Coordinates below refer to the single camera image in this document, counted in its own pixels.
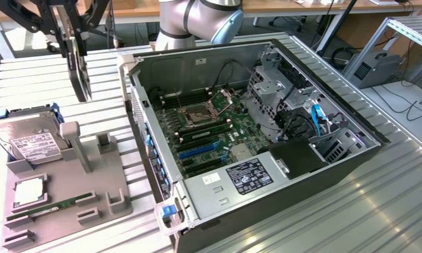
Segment graphics card with metal bracket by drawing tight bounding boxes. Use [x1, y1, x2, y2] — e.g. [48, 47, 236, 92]
[50, 5, 93, 103]

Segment silver hard disk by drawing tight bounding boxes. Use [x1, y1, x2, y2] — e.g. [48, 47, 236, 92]
[0, 110, 73, 166]

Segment CPU socket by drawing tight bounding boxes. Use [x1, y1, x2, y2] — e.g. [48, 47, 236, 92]
[180, 104, 220, 127]

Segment open metal socket cover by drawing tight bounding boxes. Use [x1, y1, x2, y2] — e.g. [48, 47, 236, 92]
[205, 89, 233, 118]

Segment installed green RAM stick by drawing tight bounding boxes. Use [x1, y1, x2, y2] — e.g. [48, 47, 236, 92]
[179, 125, 232, 141]

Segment black expansion slot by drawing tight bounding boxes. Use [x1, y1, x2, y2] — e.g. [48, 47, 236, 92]
[175, 135, 215, 151]
[180, 157, 223, 172]

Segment metal drive cage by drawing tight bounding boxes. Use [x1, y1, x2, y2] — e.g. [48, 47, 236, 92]
[247, 44, 319, 116]

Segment blue expansion slot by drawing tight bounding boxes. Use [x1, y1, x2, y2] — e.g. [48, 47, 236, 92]
[177, 143, 219, 160]

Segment green motherboard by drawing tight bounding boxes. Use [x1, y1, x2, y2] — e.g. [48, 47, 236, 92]
[151, 88, 271, 180]

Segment black chair base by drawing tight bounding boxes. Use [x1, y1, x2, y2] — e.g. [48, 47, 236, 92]
[268, 15, 307, 27]

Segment grey parts rack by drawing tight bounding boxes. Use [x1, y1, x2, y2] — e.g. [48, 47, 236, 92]
[0, 121, 135, 251]

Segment wooden desk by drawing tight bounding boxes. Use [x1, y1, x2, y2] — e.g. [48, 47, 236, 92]
[0, 0, 422, 60]

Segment silver CPU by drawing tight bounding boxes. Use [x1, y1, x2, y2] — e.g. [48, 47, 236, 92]
[14, 179, 45, 203]

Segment silver chipset heat sink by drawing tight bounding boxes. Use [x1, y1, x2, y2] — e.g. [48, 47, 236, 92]
[231, 144, 252, 159]

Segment loose green RAM stick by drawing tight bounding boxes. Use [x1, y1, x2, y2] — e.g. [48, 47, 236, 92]
[5, 193, 94, 221]

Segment black power connector bundle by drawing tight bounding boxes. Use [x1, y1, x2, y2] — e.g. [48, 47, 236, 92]
[274, 106, 320, 142]

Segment black slanted pole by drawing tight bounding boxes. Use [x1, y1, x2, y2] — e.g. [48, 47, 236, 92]
[315, 0, 358, 57]

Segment grey power supply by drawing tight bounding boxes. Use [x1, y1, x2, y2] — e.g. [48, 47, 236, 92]
[180, 150, 292, 222]

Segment black plastic shroud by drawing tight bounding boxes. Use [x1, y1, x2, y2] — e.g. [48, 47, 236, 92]
[256, 137, 330, 180]

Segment open black PC case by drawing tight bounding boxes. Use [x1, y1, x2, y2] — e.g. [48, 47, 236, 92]
[116, 38, 391, 253]

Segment metal disk bay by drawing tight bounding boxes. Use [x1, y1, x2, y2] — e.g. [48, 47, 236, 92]
[307, 126, 380, 166]

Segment grey computer tower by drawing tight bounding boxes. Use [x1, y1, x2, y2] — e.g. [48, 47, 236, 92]
[342, 51, 403, 90]

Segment blue SATA wire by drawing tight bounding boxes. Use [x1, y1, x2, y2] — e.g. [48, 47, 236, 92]
[311, 104, 326, 138]

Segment aluminium profile frame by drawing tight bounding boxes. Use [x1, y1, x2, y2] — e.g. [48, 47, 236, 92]
[351, 14, 422, 81]

